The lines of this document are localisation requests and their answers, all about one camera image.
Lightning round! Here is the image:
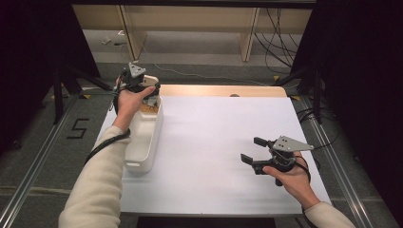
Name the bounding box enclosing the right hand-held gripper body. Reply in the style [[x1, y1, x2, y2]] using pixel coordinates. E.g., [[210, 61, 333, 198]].
[[253, 135, 315, 176]]

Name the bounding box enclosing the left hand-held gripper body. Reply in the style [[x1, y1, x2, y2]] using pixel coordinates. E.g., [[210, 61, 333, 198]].
[[119, 62, 147, 90]]

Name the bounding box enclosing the phone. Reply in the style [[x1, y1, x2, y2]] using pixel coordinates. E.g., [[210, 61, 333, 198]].
[[139, 74, 162, 114]]

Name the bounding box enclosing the white plastic storage bin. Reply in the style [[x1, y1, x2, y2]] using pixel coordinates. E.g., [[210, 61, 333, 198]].
[[124, 94, 164, 174]]

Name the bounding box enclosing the person's left hand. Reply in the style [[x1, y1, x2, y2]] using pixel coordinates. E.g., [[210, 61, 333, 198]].
[[113, 79, 157, 129]]

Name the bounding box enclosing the person's right hand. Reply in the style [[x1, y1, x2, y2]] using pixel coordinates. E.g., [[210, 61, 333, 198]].
[[261, 151, 321, 210]]

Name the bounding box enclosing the white table sheet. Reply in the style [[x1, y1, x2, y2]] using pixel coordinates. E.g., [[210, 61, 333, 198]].
[[94, 95, 333, 217]]

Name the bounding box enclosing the black metal stand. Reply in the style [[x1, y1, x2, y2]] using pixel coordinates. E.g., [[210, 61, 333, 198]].
[[51, 65, 114, 125], [273, 65, 325, 125]]

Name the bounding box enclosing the beige wooden desk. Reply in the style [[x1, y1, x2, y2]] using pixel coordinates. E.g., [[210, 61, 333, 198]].
[[71, 4, 313, 63]]

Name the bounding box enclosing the black curtain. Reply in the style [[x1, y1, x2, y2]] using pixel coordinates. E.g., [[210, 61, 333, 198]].
[[0, 0, 102, 156], [291, 0, 403, 219]]

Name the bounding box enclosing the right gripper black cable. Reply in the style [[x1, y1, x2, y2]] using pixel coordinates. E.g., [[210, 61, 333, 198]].
[[294, 120, 340, 186]]

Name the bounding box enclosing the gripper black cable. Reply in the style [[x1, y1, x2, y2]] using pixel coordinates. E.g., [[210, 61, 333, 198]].
[[84, 127, 132, 166], [294, 120, 340, 186]]

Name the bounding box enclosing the aluminium floor rail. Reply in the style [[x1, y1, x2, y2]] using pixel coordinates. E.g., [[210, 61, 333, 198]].
[[0, 94, 81, 228], [299, 94, 401, 228]]

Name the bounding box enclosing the white floor cable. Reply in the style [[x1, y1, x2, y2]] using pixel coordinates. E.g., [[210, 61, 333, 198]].
[[141, 44, 271, 87]]

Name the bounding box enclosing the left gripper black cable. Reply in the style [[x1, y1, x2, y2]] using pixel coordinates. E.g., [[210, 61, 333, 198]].
[[84, 127, 132, 166]]

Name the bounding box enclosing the black floor cable bundle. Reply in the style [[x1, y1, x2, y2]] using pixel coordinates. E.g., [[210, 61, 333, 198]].
[[255, 8, 301, 76]]

